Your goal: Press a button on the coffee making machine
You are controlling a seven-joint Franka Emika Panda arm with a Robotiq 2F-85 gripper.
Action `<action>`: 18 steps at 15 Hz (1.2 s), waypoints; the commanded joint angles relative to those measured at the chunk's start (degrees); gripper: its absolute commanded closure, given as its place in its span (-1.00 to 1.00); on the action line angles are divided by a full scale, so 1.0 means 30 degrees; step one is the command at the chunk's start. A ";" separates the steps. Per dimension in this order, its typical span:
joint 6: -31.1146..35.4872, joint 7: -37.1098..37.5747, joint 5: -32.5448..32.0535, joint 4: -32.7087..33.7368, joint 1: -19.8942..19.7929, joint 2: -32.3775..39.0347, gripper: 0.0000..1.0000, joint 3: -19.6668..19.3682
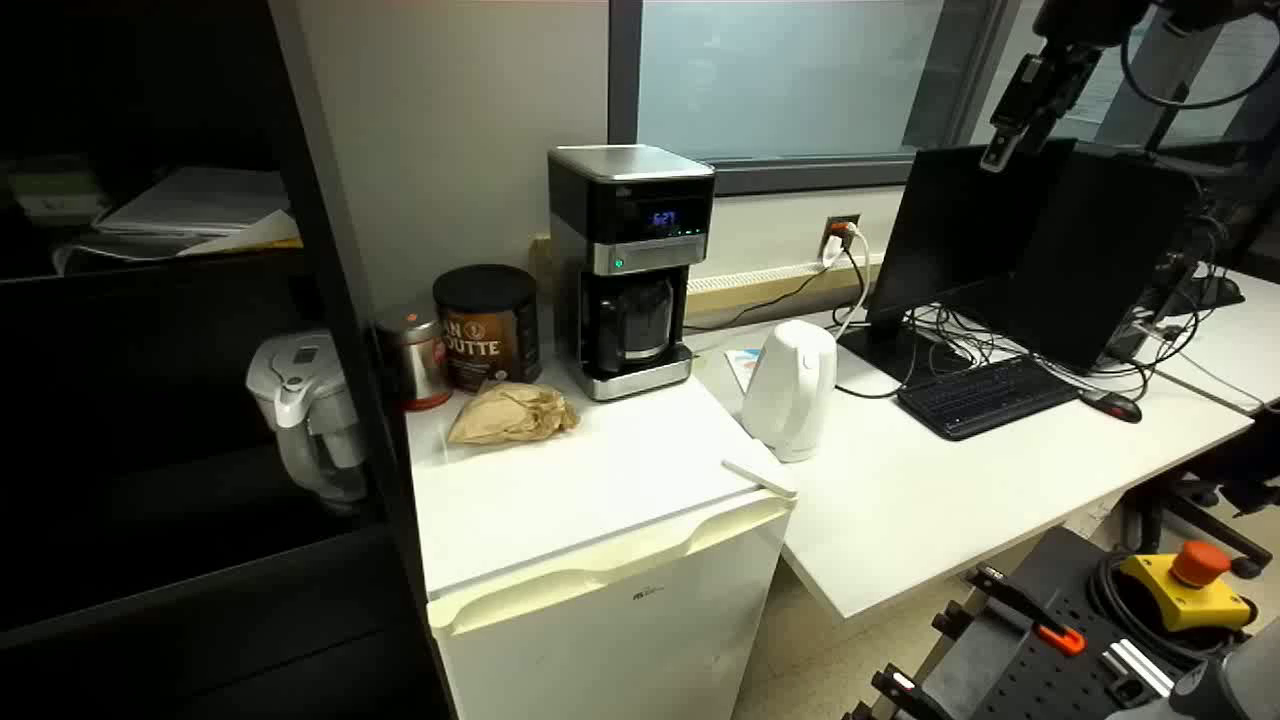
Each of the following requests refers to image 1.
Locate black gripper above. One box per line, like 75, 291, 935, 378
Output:
979, 43, 1084, 172

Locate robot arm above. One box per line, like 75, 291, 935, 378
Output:
979, 0, 1280, 172

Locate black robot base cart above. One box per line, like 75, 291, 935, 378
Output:
870, 531, 1280, 720

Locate black silver coffee machine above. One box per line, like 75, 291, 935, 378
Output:
546, 146, 716, 403

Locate yellow emergency stop button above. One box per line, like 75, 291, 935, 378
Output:
1121, 542, 1254, 634

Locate dark coffee canister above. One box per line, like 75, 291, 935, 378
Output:
430, 265, 539, 391

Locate black computer monitor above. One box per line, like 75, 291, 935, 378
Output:
841, 139, 1194, 379

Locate black keyboard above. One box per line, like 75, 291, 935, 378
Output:
894, 360, 1075, 439

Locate black red computer mouse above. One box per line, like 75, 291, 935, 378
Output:
1079, 391, 1145, 424

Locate white electric kettle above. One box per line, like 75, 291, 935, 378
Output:
741, 319, 834, 463

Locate white desk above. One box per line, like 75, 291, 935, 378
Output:
693, 265, 1280, 629

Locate crumpled brown paper bag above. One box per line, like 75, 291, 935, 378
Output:
448, 386, 576, 449

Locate white mini fridge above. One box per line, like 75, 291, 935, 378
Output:
405, 379, 797, 720

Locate small red metal can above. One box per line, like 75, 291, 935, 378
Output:
379, 307, 453, 414

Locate white water filter pitcher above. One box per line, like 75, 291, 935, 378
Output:
245, 333, 369, 513

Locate stack of papers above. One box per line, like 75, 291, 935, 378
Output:
50, 167, 298, 278

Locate black shelving unit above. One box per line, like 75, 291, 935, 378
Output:
0, 0, 448, 720

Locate wall power outlet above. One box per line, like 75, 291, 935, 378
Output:
820, 215, 859, 267

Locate window frame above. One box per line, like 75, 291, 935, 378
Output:
608, 0, 1025, 196

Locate black power cable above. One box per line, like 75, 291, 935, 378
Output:
682, 238, 848, 335

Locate orange handled tool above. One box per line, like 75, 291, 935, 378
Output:
972, 568, 1086, 656

